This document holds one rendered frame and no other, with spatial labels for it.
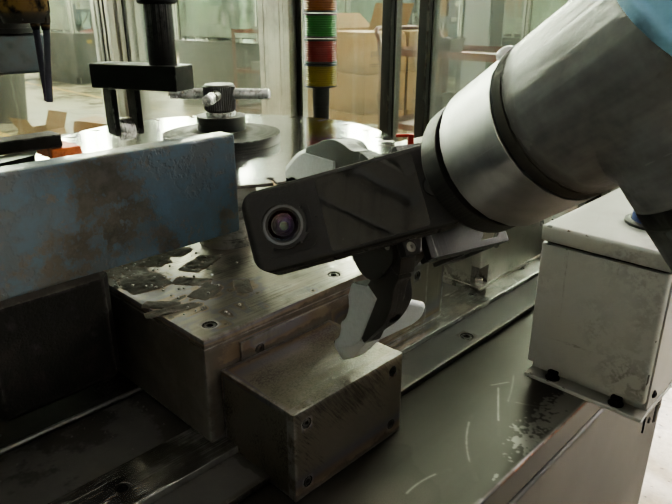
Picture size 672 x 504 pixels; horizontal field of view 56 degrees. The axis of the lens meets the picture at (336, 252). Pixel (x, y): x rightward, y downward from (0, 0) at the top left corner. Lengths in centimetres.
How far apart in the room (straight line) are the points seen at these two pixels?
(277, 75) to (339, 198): 91
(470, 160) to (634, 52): 9
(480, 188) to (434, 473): 27
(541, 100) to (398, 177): 10
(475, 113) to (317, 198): 10
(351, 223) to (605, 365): 32
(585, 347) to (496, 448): 12
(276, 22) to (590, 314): 84
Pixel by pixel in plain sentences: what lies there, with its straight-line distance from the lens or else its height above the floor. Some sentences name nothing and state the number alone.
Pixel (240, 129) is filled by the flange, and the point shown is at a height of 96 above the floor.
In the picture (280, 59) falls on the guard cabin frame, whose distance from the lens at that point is 122.
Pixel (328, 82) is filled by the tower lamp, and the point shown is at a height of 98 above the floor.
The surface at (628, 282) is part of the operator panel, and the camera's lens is 55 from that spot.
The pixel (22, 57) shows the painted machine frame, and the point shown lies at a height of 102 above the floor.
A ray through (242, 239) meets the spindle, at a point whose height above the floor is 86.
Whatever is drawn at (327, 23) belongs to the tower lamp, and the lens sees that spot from 87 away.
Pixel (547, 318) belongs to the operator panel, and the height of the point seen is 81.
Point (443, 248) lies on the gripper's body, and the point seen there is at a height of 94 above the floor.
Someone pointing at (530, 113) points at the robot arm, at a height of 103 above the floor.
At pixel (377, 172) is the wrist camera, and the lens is 33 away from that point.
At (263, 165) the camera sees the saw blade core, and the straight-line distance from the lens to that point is 52.
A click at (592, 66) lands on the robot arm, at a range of 24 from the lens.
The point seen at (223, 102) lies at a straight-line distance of 60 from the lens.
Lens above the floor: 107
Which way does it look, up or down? 21 degrees down
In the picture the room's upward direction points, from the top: straight up
